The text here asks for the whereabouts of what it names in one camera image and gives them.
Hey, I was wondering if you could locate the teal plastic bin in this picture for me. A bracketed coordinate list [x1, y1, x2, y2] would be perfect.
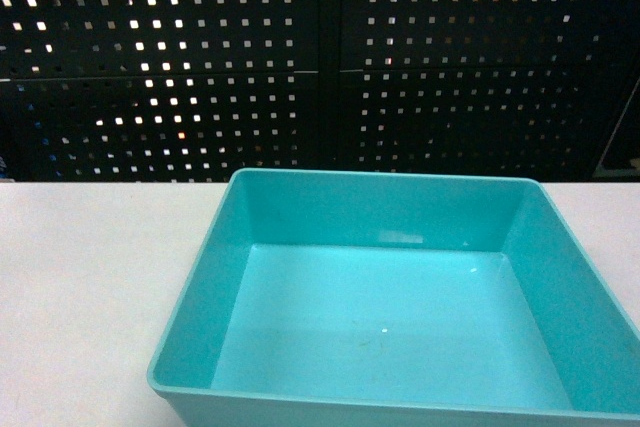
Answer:
[147, 169, 639, 426]

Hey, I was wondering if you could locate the black perforated pegboard panel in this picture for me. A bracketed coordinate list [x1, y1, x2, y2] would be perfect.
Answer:
[1, 0, 639, 182]

